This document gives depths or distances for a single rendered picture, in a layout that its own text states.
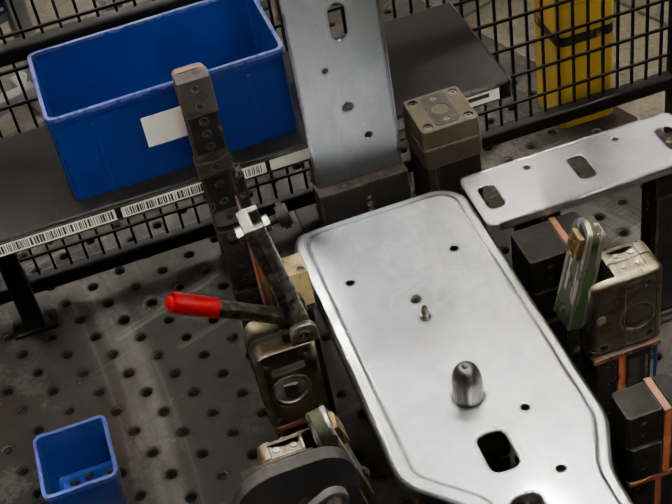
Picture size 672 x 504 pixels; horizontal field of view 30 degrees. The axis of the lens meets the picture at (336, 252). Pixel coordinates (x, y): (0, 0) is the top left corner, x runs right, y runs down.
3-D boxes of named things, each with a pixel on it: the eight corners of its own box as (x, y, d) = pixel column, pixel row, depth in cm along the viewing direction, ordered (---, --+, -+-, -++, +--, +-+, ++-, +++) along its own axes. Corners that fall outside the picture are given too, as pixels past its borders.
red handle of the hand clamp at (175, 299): (313, 324, 132) (174, 306, 125) (305, 339, 133) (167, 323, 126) (302, 298, 135) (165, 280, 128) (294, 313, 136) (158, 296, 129)
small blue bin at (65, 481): (137, 515, 163) (119, 474, 157) (63, 541, 162) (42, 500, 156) (122, 454, 171) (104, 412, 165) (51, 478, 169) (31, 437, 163)
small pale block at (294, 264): (353, 470, 163) (309, 270, 138) (328, 479, 163) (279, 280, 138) (345, 450, 166) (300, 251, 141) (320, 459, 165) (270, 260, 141)
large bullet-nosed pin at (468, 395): (489, 411, 131) (485, 369, 126) (461, 421, 130) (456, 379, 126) (477, 390, 133) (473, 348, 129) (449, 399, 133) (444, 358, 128)
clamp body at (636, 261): (676, 470, 156) (689, 272, 133) (589, 502, 155) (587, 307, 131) (641, 418, 163) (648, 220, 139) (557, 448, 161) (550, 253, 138)
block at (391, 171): (430, 331, 179) (408, 169, 159) (351, 358, 178) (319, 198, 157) (423, 317, 181) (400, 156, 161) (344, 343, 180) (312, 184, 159)
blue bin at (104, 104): (302, 130, 163) (285, 47, 154) (75, 204, 159) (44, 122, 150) (267, 66, 175) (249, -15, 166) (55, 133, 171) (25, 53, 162)
